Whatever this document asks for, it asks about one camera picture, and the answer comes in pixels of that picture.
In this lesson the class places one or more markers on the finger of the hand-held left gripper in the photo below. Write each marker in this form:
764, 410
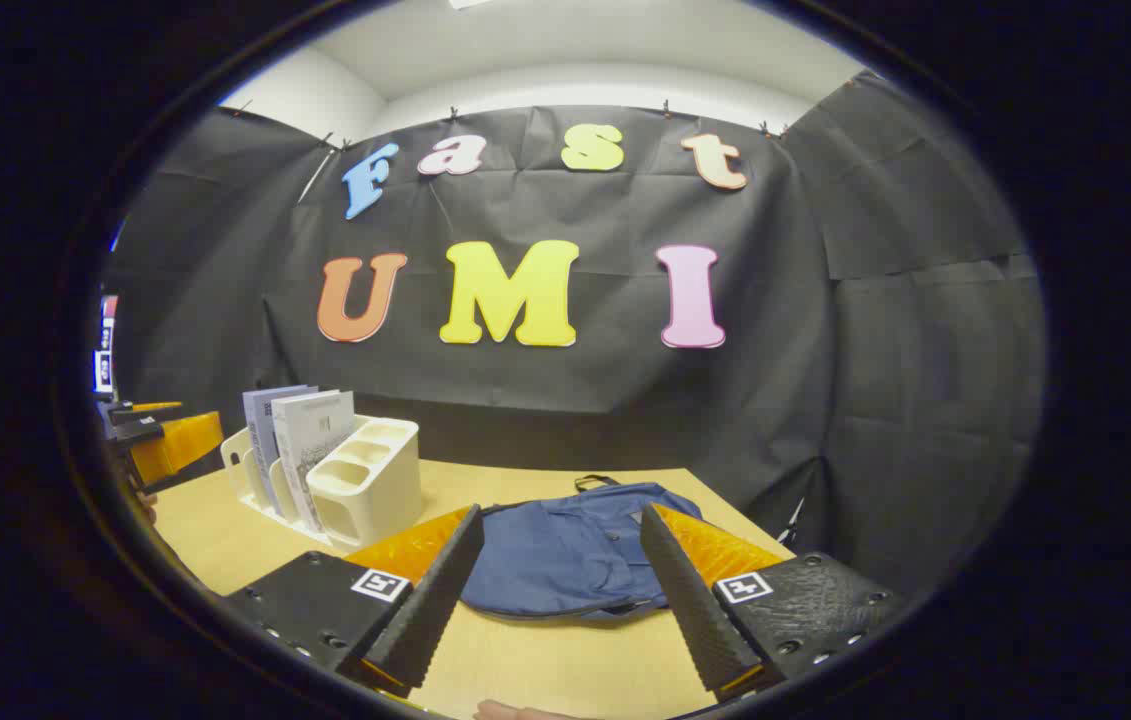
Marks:
140, 433
140, 413

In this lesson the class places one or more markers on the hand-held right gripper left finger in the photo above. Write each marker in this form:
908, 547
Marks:
430, 610

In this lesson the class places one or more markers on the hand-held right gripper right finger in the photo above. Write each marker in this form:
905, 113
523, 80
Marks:
690, 610

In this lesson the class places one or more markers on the cream plastic bookshelf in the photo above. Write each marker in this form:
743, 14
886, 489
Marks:
365, 490

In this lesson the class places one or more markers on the blue schoolbag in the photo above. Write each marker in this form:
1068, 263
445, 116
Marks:
565, 550

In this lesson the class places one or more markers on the white book with black print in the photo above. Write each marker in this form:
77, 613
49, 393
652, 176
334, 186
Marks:
310, 440

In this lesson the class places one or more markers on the computer monitor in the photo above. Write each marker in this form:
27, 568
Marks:
105, 345

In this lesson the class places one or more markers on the black backdrop cloth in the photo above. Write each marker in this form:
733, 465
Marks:
575, 400

